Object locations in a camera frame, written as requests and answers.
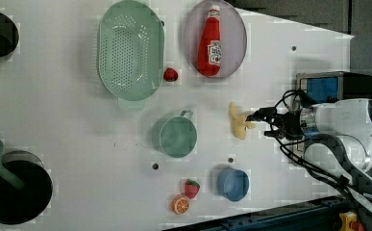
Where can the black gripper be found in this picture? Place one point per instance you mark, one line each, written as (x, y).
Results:
(288, 123)

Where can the plush peeled banana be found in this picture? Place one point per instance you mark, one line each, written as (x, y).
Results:
(239, 123)

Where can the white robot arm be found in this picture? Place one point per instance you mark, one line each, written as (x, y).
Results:
(331, 141)

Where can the green mug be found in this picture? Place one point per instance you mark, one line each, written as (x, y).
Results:
(175, 135)

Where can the toy oven with blue window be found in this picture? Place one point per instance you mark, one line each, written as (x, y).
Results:
(329, 87)

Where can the blue cup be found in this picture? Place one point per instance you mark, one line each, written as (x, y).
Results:
(232, 183)

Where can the grey oval plate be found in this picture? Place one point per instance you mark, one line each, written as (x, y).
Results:
(232, 32)

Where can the red ketchup bottle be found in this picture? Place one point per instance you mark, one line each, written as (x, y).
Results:
(209, 56)

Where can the plush strawberry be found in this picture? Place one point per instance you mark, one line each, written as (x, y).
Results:
(191, 188)

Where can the small red plush fruit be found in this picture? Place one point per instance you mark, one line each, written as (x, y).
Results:
(170, 75)

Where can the plush orange slice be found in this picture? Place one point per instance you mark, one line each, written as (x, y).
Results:
(180, 205)

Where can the green perforated colander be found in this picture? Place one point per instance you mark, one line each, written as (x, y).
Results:
(130, 54)

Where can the black round pot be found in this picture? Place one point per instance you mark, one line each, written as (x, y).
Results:
(21, 205)

